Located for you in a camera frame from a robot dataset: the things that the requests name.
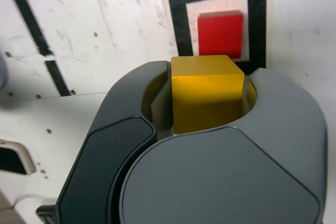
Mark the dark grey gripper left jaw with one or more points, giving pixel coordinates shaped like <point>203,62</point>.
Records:
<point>118,134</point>

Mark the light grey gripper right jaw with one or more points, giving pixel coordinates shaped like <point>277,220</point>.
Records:
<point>223,182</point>

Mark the yellow cube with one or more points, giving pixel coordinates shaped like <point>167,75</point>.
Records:
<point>204,98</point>

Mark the red cube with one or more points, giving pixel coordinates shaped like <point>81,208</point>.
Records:
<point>220,35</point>

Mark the black tape square outline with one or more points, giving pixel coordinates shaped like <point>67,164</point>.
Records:
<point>178,24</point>

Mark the black tape strip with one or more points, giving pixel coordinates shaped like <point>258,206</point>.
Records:
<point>31,22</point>

